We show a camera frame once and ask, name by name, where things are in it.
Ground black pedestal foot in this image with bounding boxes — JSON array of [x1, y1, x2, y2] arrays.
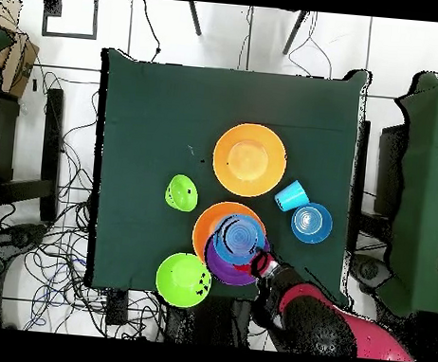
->
[[0, 220, 50, 265], [348, 252, 394, 290]]

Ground cardboard box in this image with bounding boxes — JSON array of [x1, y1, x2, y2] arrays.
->
[[0, 0, 45, 101]]

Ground small green bowl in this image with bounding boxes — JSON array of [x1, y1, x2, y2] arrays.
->
[[163, 172, 201, 214]]

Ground large orange bowl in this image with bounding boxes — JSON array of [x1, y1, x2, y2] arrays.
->
[[190, 198, 269, 267], [209, 120, 291, 202]]

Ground black cable with connector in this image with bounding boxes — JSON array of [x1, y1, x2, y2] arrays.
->
[[135, 0, 166, 63]]

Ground large green bowl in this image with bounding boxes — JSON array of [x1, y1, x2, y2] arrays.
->
[[153, 250, 215, 311]]

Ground purple bowl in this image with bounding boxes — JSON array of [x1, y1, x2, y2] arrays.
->
[[202, 232, 273, 290]]

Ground black metal stand frame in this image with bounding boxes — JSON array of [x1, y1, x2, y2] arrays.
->
[[0, 83, 70, 225]]

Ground dark green table cloth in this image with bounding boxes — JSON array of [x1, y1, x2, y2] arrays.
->
[[82, 46, 373, 312]]

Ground blue bowl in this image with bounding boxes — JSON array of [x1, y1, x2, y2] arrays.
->
[[210, 211, 269, 269], [289, 200, 335, 246]]

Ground black power strip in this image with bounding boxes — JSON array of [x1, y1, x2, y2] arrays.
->
[[103, 287, 132, 327]]

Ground black tripod leg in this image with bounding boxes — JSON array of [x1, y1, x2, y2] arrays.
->
[[184, 0, 206, 37], [282, 9, 308, 57]]

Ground blue cup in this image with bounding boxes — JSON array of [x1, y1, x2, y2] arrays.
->
[[272, 176, 312, 215]]

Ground black floor frame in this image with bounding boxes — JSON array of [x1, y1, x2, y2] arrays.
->
[[40, 0, 101, 42]]

